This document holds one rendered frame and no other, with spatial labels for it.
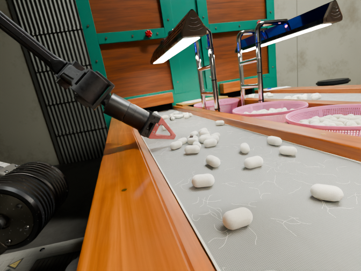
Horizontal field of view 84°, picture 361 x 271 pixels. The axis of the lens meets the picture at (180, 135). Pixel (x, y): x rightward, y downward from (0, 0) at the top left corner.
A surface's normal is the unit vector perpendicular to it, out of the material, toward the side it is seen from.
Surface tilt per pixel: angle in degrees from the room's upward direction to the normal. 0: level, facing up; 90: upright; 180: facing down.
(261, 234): 0
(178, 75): 90
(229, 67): 90
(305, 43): 90
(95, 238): 0
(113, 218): 0
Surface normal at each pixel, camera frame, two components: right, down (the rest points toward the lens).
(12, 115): 0.12, 0.23
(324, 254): -0.15, -0.96
